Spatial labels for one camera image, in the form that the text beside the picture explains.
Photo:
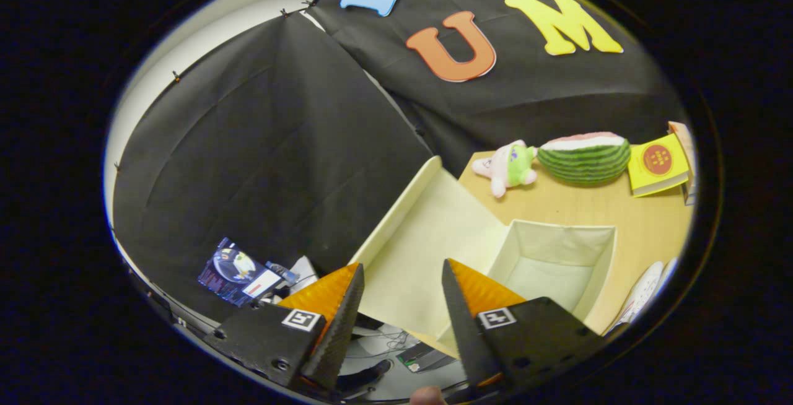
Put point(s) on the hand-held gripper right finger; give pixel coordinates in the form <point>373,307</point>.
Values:
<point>461,324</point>

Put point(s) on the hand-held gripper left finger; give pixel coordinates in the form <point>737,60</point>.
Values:
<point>341,324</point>

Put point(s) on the beige fabric storage box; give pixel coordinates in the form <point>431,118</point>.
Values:
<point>545,269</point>

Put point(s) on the blue printed box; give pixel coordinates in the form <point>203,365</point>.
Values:
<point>235,275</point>

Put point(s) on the black device with label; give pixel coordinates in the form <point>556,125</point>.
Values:
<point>427,355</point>

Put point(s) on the white panel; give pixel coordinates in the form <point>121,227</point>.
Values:
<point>303,272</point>

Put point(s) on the pink and green plush toy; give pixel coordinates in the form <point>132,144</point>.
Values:
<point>517,166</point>

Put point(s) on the watermelon slice plush toy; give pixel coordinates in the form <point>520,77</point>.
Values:
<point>582,160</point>

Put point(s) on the yellow book with red circle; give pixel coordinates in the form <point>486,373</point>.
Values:
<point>657,163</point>

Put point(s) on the white cover book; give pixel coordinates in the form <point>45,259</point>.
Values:
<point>689,191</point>

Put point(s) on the tan cover book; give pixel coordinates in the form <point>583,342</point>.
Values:
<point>681,135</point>

